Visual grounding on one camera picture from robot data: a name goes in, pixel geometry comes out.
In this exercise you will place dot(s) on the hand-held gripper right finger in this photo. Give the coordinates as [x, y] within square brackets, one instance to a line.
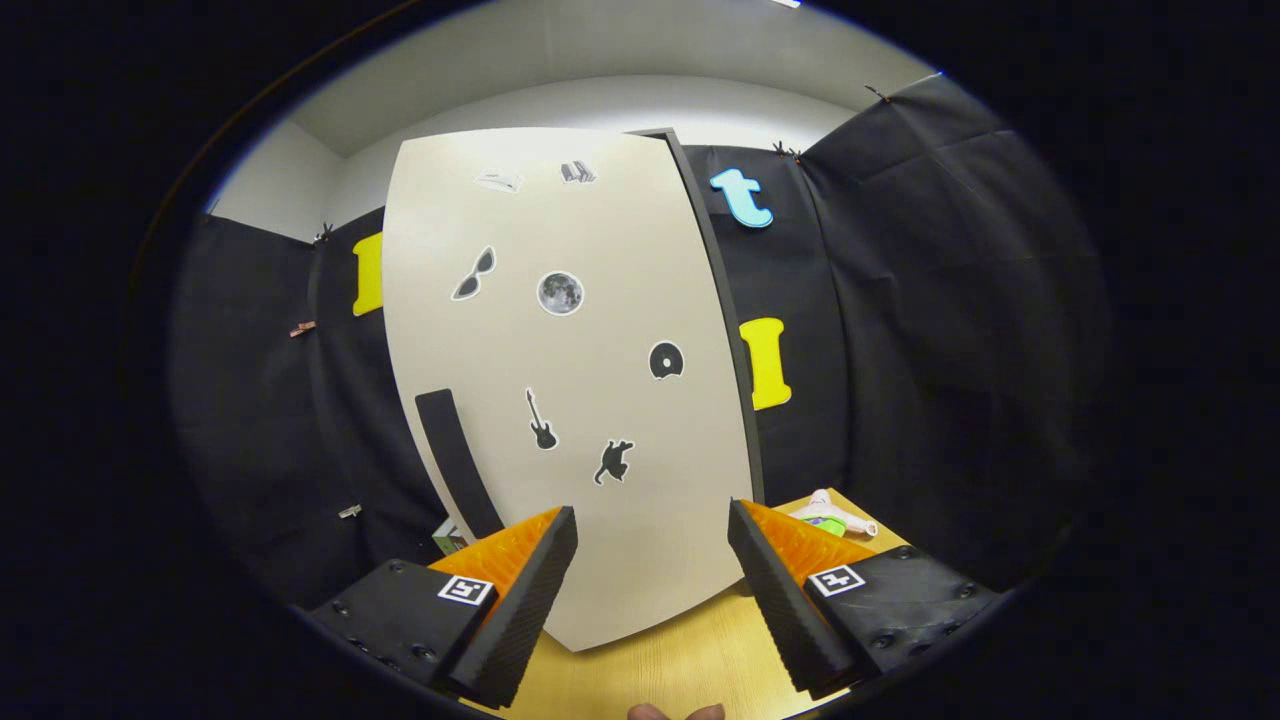
[780, 610]

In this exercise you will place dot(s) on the pink clothes peg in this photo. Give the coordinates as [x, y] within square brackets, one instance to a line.
[302, 328]

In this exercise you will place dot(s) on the pink and green plush toy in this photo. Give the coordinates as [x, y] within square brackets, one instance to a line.
[830, 515]

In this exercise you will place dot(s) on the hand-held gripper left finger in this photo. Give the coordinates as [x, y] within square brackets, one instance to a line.
[525, 615]

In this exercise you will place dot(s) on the green book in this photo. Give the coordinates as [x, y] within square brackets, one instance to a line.
[448, 538]

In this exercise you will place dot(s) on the dark grey cabinet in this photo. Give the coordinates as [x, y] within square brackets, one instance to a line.
[750, 420]

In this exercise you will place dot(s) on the black backdrop cloth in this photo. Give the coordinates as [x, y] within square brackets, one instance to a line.
[950, 350]

